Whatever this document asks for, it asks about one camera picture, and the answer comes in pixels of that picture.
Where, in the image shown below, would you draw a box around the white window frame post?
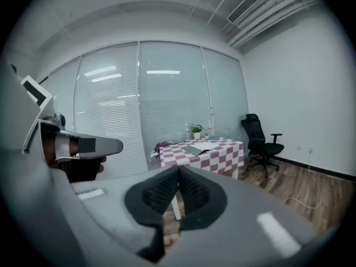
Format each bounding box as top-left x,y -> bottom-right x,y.
200,47 -> 215,128

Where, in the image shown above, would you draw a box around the green potted plant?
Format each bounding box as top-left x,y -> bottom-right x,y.
189,123 -> 205,140

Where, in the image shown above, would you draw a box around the white ceiling air vent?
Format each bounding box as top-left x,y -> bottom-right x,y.
226,0 -> 264,24

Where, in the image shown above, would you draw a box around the red white checkered tablecloth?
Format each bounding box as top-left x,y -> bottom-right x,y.
159,136 -> 245,178

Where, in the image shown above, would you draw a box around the white power cable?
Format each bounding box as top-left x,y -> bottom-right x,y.
283,148 -> 324,206

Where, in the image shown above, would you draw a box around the grey-green hardcover book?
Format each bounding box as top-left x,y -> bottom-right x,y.
185,141 -> 220,156

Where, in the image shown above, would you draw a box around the black office chair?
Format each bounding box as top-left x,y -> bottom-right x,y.
240,113 -> 285,178

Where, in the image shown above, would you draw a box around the purple cloth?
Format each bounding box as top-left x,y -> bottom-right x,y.
154,141 -> 172,154

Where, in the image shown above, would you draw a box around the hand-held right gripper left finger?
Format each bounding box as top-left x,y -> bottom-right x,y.
50,165 -> 180,267

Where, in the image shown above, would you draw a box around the person's left hand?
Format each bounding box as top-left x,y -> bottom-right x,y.
43,135 -> 107,183

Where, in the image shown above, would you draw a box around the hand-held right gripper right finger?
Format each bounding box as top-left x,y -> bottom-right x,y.
166,165 -> 319,267

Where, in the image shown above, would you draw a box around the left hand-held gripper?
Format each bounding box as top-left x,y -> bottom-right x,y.
11,62 -> 124,159

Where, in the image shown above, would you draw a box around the white window blinds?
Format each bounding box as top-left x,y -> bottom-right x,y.
46,41 -> 249,181

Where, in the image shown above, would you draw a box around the white ceiling pipes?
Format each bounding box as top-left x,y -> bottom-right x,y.
222,0 -> 325,49

